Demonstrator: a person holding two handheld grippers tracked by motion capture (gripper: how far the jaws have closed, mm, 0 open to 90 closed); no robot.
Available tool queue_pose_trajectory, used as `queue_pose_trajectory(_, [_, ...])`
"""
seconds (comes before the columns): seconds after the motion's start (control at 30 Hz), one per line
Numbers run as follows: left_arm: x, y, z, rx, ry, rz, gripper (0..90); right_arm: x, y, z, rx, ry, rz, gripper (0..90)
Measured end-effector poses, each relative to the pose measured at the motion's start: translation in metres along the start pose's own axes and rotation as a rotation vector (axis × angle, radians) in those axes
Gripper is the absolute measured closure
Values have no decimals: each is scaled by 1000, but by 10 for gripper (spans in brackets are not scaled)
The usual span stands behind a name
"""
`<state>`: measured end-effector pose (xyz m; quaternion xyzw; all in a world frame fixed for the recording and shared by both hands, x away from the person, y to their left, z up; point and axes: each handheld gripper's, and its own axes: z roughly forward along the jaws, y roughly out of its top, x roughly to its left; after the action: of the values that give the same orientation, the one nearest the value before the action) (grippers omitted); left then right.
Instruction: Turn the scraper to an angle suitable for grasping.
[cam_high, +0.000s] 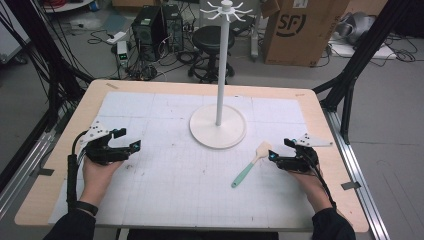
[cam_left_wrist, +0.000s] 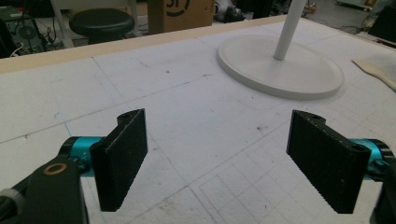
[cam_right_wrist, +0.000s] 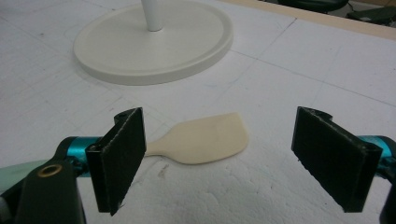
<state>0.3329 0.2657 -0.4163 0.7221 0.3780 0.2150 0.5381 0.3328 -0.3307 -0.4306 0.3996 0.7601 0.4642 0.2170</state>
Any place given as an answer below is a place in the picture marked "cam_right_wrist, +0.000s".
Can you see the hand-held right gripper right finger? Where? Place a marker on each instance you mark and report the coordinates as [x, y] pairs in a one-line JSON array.
[[331, 158]]

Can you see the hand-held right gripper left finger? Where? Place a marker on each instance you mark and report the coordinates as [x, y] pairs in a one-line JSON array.
[[120, 161]]

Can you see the cream spatula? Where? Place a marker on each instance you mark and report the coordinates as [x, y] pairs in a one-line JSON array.
[[202, 140]]

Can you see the white round stand base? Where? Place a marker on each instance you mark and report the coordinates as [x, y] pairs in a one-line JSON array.
[[155, 53]]

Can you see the dark chair base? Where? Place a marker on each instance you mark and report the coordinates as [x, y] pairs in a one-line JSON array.
[[342, 7]]

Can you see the white stand pole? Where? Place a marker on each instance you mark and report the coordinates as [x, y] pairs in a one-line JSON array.
[[152, 14]]

